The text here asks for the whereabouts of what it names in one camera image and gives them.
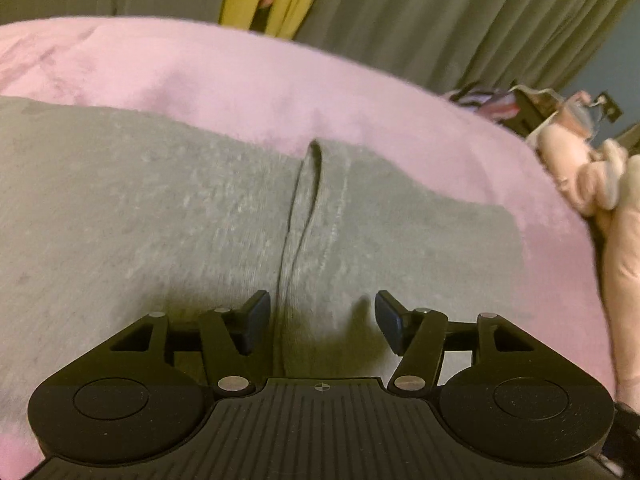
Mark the black stand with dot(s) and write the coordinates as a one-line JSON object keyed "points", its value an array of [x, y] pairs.
{"points": [[531, 110]]}

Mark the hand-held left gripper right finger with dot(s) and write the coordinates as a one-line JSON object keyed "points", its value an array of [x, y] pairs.
{"points": [[389, 322]]}

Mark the grey pants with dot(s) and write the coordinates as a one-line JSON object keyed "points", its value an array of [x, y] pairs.
{"points": [[150, 210]]}

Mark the striped cloth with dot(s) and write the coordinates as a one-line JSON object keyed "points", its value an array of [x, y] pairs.
{"points": [[480, 102]]}

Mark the pink plush toy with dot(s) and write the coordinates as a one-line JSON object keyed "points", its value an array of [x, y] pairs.
{"points": [[580, 170]]}

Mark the pink blanket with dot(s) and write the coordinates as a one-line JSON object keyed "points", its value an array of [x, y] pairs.
{"points": [[250, 80]]}

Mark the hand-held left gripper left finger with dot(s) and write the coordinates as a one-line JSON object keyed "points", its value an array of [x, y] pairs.
{"points": [[259, 317]]}

